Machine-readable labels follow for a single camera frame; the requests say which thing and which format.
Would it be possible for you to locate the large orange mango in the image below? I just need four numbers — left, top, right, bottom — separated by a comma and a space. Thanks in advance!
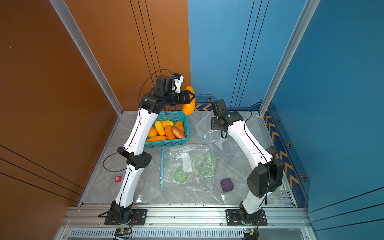
182, 86, 196, 116

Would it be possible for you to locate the clear zip-top bag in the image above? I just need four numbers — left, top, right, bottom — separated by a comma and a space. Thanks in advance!
196, 111, 235, 160

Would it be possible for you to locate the red pink mango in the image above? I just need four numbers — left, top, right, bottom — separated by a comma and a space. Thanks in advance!
171, 127, 186, 139

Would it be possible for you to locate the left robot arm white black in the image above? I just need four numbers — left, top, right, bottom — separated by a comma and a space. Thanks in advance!
109, 74, 196, 223

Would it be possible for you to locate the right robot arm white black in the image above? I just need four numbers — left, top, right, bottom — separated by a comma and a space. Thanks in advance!
211, 100, 284, 226

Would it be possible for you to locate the orange mango back right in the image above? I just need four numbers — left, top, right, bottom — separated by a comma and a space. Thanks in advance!
174, 121, 185, 133

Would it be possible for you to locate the yellow mango left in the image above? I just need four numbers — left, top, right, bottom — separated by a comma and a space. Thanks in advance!
155, 121, 166, 136

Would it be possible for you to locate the orange mango middle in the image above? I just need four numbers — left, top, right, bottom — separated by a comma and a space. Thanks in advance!
165, 125, 176, 140

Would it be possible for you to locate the orange mango front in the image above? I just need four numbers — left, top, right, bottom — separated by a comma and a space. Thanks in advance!
146, 136, 168, 143

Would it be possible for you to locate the teal plastic basket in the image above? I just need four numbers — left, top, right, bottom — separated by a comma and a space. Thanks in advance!
145, 111, 190, 148

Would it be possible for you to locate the clear bags stack green print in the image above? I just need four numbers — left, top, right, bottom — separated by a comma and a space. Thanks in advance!
160, 144, 218, 192

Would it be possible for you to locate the dark red box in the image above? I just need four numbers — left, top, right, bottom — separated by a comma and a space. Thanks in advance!
267, 146, 277, 159

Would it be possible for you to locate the purple cube box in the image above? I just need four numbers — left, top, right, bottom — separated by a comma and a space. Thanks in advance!
220, 178, 235, 193

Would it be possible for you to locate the small red object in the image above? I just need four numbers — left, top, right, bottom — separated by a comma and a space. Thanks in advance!
115, 176, 122, 183

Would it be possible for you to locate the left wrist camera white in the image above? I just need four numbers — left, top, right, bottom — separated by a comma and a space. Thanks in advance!
172, 73, 184, 93

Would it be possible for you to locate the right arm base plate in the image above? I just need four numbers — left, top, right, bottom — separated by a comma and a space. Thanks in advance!
225, 209, 268, 226

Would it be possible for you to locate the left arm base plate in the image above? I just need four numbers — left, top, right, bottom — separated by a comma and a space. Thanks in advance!
99, 209, 148, 226

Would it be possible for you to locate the aluminium rail front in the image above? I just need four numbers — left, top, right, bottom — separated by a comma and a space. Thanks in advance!
61, 206, 311, 229

